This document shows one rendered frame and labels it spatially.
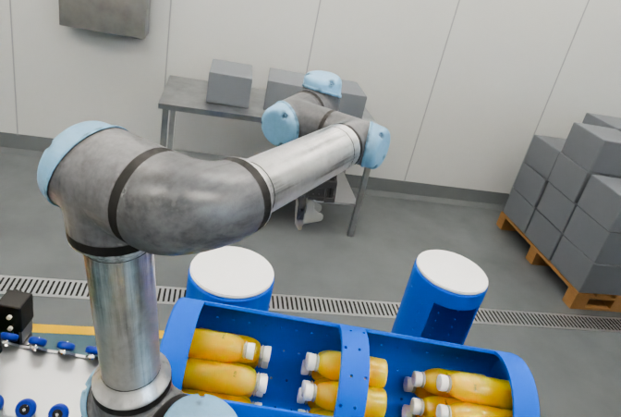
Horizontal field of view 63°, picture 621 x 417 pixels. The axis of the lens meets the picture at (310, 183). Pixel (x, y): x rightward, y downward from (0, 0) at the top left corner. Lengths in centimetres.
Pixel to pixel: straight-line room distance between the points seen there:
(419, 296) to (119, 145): 156
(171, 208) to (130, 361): 31
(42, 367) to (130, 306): 88
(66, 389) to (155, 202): 103
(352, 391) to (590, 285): 323
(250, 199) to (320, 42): 386
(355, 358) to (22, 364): 87
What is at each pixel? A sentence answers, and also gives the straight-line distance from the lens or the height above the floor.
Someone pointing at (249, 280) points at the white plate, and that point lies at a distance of 169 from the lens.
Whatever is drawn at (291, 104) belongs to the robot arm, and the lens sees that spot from 90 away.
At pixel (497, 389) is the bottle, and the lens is 141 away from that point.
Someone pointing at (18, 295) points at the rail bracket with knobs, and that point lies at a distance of 169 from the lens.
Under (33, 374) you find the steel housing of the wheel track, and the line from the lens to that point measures 157.
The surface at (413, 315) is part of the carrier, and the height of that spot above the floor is 86.
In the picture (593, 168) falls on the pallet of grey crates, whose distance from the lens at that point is 427.
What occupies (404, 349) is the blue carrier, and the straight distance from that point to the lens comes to 147.
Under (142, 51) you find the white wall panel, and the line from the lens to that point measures 442.
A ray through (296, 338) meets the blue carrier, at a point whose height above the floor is 109.
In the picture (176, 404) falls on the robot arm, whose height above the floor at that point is 141.
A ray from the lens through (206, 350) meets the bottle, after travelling 127.
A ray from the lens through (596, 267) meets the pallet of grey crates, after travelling 421.
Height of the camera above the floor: 205
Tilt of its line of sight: 25 degrees down
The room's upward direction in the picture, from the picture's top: 12 degrees clockwise
